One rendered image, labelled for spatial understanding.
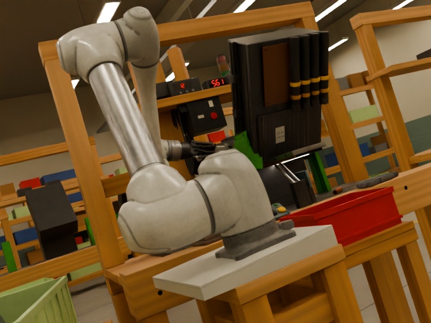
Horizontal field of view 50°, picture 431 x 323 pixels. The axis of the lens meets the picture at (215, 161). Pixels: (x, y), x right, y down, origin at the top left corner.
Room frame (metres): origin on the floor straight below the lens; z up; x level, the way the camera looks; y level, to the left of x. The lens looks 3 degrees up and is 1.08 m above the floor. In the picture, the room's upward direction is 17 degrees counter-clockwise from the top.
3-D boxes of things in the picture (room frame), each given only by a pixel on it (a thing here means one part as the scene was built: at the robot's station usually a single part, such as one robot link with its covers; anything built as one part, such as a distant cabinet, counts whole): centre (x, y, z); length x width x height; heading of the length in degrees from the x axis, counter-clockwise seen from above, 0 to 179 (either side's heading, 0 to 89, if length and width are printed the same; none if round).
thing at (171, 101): (2.31, -0.09, 1.52); 0.90 x 0.25 x 0.04; 112
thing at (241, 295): (1.27, -0.03, 0.83); 0.32 x 0.32 x 0.04; 25
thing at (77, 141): (2.35, -0.07, 1.36); 1.49 x 0.09 x 0.97; 112
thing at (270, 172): (2.24, -0.24, 1.07); 0.30 x 0.18 x 0.34; 112
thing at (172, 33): (2.35, -0.07, 1.89); 1.50 x 0.09 x 0.09; 112
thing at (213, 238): (1.66, 0.11, 0.91); 0.10 x 0.08 x 0.03; 32
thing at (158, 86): (2.17, 0.16, 1.59); 0.15 x 0.07 x 0.07; 112
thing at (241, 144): (1.99, -0.14, 1.17); 0.13 x 0.12 x 0.20; 112
